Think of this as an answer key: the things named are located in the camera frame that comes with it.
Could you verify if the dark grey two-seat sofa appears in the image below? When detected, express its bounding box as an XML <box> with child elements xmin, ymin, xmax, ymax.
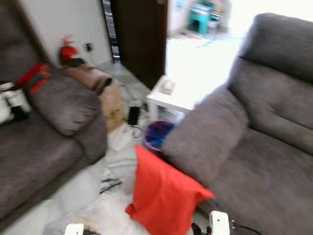
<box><xmin>161</xmin><ymin>13</ymin><xmax>313</xmax><ymax>235</ymax></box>

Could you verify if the purple waste bin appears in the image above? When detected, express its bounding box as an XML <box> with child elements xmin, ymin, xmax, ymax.
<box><xmin>144</xmin><ymin>121</ymin><xmax>175</xmax><ymax>152</ymax></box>

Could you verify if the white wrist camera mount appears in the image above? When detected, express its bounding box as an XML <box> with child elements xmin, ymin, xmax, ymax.
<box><xmin>209</xmin><ymin>211</ymin><xmax>230</xmax><ymax>235</ymax></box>
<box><xmin>65</xmin><ymin>223</ymin><xmax>85</xmax><ymax>235</ymax></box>

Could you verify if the black power adapter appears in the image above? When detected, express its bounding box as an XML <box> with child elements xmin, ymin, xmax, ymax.
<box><xmin>128</xmin><ymin>106</ymin><xmax>141</xmax><ymax>125</ymax></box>

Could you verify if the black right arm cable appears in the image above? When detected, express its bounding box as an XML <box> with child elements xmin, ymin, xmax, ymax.
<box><xmin>230</xmin><ymin>222</ymin><xmax>261</xmax><ymax>235</ymax></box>

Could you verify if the white floor cloth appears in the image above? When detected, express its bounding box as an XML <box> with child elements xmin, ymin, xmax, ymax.
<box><xmin>105</xmin><ymin>125</ymin><xmax>138</xmax><ymax>194</ymax></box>

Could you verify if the small beige tissue box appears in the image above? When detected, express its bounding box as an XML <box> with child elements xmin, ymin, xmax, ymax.
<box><xmin>161</xmin><ymin>78</ymin><xmax>176</xmax><ymax>94</ymax></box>

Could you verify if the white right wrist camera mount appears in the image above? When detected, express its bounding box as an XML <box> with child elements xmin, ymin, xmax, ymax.
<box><xmin>209</xmin><ymin>211</ymin><xmax>230</xmax><ymax>235</ymax></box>

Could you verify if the teal plastic stool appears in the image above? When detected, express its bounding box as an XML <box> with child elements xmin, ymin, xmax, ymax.
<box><xmin>188</xmin><ymin>2</ymin><xmax>213</xmax><ymax>35</ymax></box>

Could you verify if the beige cushion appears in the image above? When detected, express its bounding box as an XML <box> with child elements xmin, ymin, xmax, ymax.
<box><xmin>100</xmin><ymin>81</ymin><xmax>125</xmax><ymax>133</ymax></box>

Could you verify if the red fire extinguisher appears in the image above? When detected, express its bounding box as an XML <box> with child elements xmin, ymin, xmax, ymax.
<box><xmin>60</xmin><ymin>35</ymin><xmax>78</xmax><ymax>67</ymax></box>

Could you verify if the dark brown door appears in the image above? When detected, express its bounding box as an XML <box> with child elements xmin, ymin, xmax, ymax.
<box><xmin>112</xmin><ymin>0</ymin><xmax>168</xmax><ymax>89</ymax></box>

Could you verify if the grey sofa with clutter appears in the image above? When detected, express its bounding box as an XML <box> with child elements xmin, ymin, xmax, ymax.
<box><xmin>0</xmin><ymin>0</ymin><xmax>108</xmax><ymax>231</ymax></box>

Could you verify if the red pillow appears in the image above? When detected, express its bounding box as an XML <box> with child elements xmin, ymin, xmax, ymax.
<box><xmin>126</xmin><ymin>144</ymin><xmax>215</xmax><ymax>235</ymax></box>

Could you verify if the white bag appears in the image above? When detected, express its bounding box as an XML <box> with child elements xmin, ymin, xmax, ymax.
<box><xmin>0</xmin><ymin>82</ymin><xmax>31</xmax><ymax>123</ymax></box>

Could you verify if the white side table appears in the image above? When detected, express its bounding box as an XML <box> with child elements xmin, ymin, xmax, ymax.
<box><xmin>147</xmin><ymin>76</ymin><xmax>201</xmax><ymax>123</ymax></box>

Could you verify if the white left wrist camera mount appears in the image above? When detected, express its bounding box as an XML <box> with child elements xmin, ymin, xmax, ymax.
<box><xmin>65</xmin><ymin>223</ymin><xmax>85</xmax><ymax>235</ymax></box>

